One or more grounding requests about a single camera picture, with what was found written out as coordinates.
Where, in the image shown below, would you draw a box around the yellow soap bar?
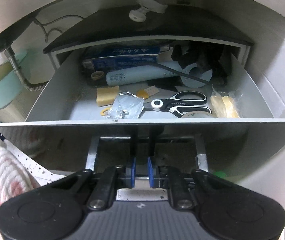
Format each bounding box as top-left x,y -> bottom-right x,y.
96,86 -> 120,107

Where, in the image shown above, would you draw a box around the clear bag of screws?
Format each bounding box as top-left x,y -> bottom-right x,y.
107,92 -> 145,120

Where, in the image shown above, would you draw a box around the black countertop with steel edge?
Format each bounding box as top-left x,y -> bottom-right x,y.
0,0 -> 285,61

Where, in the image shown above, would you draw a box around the small yellow white brush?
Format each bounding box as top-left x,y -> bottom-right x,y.
136,86 -> 160,99

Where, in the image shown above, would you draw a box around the white sink drain trap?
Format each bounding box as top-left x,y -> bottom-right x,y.
129,0 -> 168,23

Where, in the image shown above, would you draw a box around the yellow sponge in plastic wrap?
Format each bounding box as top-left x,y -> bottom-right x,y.
210,90 -> 241,118

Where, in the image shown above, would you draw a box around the blue paper box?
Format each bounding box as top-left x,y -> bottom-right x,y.
82,45 -> 173,73

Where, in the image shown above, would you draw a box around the corrugated metal drain hose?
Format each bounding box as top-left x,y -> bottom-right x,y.
3,48 -> 49,92

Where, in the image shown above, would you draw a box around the black white scissors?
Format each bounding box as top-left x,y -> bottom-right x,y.
143,90 -> 212,118

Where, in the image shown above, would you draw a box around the light blue hair dryer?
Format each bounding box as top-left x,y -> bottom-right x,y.
106,61 -> 213,88

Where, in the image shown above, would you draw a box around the black drawer with metal handle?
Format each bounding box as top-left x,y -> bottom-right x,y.
0,5 -> 285,167

